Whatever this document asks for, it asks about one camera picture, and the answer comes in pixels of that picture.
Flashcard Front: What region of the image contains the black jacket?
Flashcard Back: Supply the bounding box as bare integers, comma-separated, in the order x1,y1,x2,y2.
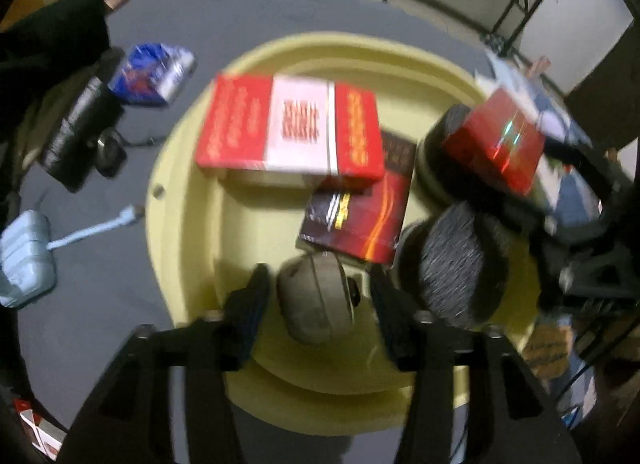
0,0,111,109

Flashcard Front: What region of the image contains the glossy red cigarette box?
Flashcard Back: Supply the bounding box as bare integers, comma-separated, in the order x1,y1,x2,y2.
442,88,547,197

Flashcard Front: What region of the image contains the white red cigarette pack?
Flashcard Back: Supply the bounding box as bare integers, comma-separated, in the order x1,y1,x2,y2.
12,396,66,460

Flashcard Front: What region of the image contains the blue snack packet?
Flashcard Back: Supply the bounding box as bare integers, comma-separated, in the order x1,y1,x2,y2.
107,42,196,107

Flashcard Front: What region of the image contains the light blue cable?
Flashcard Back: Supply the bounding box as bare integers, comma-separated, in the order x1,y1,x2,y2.
47,204,146,251

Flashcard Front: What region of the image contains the black corded device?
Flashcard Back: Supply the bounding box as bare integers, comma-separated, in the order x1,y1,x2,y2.
95,128,168,179

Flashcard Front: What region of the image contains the black bottle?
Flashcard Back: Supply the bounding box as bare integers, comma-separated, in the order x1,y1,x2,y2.
40,46,126,193

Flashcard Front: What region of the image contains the pale yellow plastic tray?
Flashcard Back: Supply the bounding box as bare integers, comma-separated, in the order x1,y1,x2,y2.
145,32,543,437

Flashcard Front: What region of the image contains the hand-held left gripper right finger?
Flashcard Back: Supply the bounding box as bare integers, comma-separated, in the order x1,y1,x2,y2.
370,271,583,464

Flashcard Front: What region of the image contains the grey bed sheet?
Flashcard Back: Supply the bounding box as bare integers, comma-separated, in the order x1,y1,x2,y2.
15,0,501,464

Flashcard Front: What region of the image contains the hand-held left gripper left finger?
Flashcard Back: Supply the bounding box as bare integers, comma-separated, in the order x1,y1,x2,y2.
57,264,273,464

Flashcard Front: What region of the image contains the light blue case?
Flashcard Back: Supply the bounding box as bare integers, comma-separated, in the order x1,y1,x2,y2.
0,210,57,309

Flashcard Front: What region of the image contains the grey round object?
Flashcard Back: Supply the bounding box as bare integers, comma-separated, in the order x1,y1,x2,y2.
276,251,361,346

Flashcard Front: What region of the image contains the red white cigarette carton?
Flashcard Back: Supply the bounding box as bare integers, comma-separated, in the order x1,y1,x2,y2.
195,74,386,191

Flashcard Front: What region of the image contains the dark red cigarette box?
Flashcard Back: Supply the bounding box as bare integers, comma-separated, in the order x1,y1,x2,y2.
297,130,418,265

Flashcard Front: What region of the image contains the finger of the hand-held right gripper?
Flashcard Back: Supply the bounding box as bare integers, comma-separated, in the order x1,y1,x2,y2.
542,139,626,189
477,194,563,241

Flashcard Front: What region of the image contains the blue white plaid blanket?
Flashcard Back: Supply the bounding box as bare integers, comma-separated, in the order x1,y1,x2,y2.
475,51,608,430

